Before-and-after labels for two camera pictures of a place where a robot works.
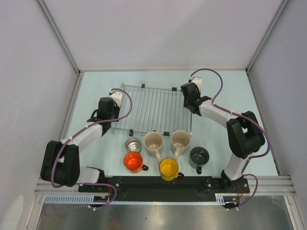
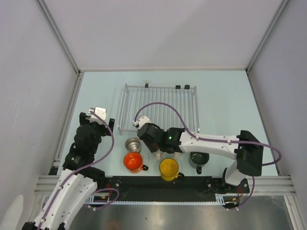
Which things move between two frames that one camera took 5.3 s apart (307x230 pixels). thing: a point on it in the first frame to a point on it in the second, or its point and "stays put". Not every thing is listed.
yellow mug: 168,168 stays put
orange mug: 133,162 stays put
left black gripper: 117,109 to 106,131
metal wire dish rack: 154,109 stays put
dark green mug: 198,157 stays put
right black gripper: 185,102 to 152,149
